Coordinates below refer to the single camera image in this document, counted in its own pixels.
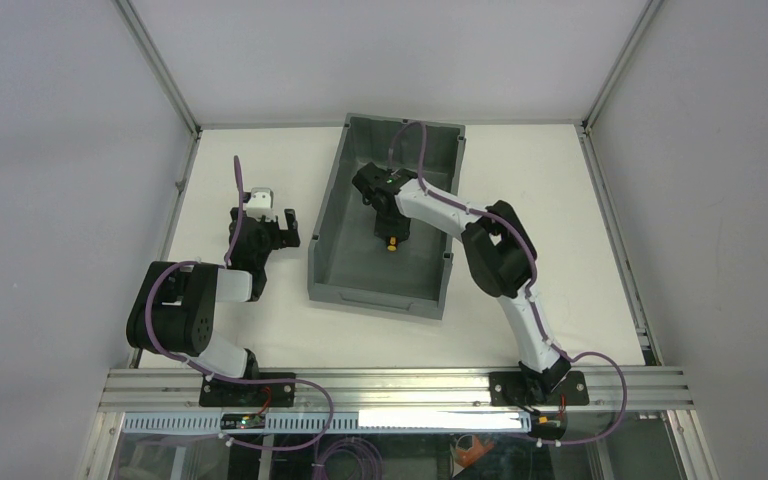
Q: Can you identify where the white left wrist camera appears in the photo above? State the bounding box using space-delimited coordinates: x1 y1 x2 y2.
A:
245 187 276 222

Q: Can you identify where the aluminium front rail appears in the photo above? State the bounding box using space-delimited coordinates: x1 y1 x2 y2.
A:
98 366 695 413

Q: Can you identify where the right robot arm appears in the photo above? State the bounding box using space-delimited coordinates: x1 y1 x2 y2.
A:
352 162 571 403

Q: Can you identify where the white slotted cable duct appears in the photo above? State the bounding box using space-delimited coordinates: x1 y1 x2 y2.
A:
122 409 531 436

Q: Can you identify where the coiled purple cable below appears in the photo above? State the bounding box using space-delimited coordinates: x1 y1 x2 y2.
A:
311 437 385 480

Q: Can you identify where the grey plastic bin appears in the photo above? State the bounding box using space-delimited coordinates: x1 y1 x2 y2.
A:
307 113 466 320

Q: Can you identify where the orange object under table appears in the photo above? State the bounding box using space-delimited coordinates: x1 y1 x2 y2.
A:
451 434 495 468

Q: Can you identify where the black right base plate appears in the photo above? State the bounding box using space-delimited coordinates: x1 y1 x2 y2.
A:
488 371 590 409

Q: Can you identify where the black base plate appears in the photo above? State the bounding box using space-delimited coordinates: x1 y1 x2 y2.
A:
488 371 590 409
198 371 296 408

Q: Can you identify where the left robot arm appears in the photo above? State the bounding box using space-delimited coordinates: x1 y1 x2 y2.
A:
125 207 300 381

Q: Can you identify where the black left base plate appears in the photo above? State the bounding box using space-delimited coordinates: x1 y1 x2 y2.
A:
198 371 296 408

